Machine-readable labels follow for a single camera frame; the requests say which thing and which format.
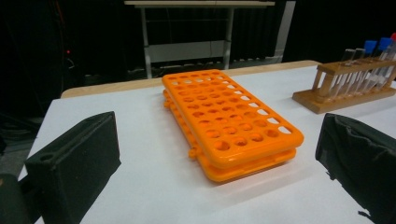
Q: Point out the red cap test tube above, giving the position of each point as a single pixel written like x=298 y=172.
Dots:
x=394 y=36

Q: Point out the wooden test tube rack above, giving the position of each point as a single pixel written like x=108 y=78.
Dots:
x=314 y=104

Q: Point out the blue cap test tube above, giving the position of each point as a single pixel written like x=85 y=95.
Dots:
x=370 y=46
x=385 y=43

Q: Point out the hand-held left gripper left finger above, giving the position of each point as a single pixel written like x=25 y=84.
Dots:
x=77 y=161

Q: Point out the orange plastic test tube rack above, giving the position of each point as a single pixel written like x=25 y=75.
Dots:
x=239 y=156

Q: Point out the white metal table frame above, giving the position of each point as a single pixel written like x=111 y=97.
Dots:
x=186 y=51

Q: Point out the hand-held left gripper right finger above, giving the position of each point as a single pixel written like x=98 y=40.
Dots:
x=361 y=161

